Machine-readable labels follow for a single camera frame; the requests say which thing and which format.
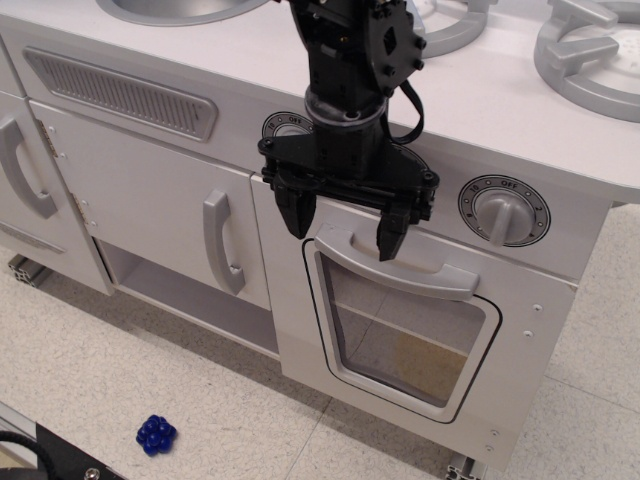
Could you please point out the grey stove burner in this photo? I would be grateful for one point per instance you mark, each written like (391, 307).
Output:
(448, 26)
(588, 52)

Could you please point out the left grey stove burner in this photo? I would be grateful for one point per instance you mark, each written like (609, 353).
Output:
(448, 26)

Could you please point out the grey oven door handle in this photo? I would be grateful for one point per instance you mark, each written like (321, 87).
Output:
(447, 283)

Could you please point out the far left white door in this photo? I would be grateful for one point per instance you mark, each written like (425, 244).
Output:
(39, 218)

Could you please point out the grey cabinet door handle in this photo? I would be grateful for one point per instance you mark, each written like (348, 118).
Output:
(215, 213)

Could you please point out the grey control knob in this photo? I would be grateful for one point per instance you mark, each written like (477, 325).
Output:
(504, 211)
(285, 123)

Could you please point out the white cabinet door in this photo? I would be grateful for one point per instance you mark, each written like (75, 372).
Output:
(146, 199)

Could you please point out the white toy kitchen body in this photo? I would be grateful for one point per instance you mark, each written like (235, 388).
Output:
(488, 113)

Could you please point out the grey vent grille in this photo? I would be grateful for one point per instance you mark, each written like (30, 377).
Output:
(124, 95)

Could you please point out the blue toy grapes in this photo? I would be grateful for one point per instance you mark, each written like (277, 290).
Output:
(156, 435)

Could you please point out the right grey control knob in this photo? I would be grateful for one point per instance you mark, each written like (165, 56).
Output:
(504, 211)

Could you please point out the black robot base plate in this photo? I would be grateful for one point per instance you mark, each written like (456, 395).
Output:
(56, 458)

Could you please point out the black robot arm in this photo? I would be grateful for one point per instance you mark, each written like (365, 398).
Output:
(359, 53)

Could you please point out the right grey stove burner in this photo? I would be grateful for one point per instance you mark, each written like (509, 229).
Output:
(588, 52)

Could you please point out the white oven door with window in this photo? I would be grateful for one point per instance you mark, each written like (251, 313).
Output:
(419, 353)

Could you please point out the silver sink basin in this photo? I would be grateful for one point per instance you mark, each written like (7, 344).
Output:
(177, 13)

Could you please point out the left grey control knob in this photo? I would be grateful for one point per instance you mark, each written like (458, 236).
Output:
(285, 123)

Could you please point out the aluminium frame rail right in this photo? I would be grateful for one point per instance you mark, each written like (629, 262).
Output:
(462, 467)

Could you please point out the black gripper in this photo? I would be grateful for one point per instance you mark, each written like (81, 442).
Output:
(348, 157)

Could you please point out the aluminium frame rail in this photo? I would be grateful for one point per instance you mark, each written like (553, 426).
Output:
(462, 467)
(28, 271)

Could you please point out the aluminium frame rail left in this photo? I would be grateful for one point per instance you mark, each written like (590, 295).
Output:
(28, 271)

